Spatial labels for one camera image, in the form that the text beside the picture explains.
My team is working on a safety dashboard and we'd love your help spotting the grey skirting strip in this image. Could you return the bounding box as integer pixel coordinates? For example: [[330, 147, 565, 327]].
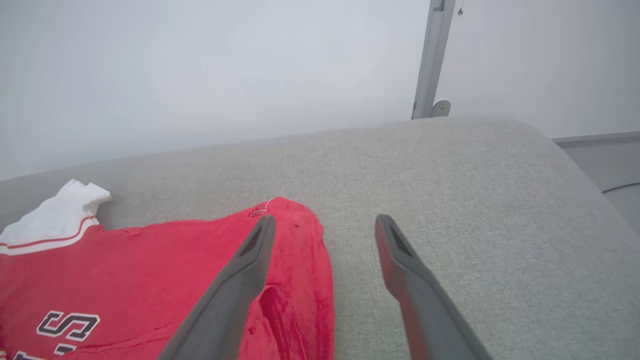
[[552, 131, 640, 149]]

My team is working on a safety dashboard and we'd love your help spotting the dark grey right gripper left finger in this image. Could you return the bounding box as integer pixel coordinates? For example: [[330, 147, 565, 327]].
[[157, 215, 277, 360]]

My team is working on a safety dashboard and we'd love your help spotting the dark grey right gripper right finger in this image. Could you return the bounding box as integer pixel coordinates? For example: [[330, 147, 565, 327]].
[[375, 214, 493, 360]]

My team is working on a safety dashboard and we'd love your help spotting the dark curved floor cable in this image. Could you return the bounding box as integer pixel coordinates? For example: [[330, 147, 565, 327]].
[[601, 182, 640, 195]]

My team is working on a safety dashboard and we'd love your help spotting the grey metal post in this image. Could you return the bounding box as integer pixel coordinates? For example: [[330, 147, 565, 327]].
[[411, 0, 457, 120]]

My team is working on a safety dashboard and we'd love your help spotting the grey fabric sofa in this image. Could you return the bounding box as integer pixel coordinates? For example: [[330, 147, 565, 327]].
[[0, 115, 640, 360]]

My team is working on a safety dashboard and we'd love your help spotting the red white sports jersey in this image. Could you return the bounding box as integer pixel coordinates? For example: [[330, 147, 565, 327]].
[[0, 179, 335, 360]]

